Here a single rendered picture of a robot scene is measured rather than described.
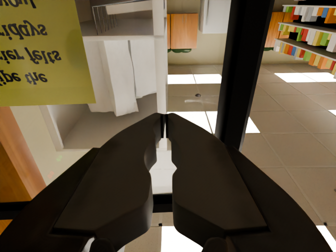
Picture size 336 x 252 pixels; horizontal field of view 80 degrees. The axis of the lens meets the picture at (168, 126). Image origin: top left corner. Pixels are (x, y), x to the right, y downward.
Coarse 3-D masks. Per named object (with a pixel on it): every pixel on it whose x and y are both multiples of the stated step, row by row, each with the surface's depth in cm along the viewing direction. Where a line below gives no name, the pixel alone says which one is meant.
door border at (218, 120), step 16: (240, 0) 11; (272, 0) 11; (240, 16) 11; (224, 64) 12; (224, 80) 13; (256, 80) 13; (224, 96) 13; (224, 112) 14; (224, 128) 15; (240, 144) 16; (0, 208) 18
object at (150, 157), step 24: (144, 120) 11; (120, 144) 9; (144, 144) 9; (96, 168) 8; (120, 168) 8; (144, 168) 8; (96, 192) 7; (120, 192) 7; (144, 192) 7; (72, 216) 6; (96, 216) 6; (120, 216) 6; (144, 216) 7; (120, 240) 7
